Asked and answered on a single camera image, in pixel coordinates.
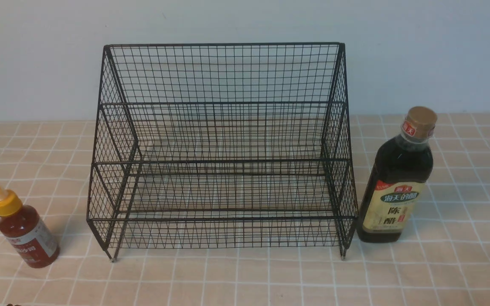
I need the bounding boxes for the red ketchup bottle yellow cap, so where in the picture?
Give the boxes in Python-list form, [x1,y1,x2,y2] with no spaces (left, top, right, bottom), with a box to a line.
[0,186,60,269]

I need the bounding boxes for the dark vinegar bottle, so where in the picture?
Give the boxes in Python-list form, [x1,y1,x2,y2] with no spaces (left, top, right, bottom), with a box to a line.
[356,106,437,243]

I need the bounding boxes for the black wire mesh shelf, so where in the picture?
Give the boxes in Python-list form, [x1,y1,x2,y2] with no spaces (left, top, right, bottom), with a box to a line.
[86,42,358,260]

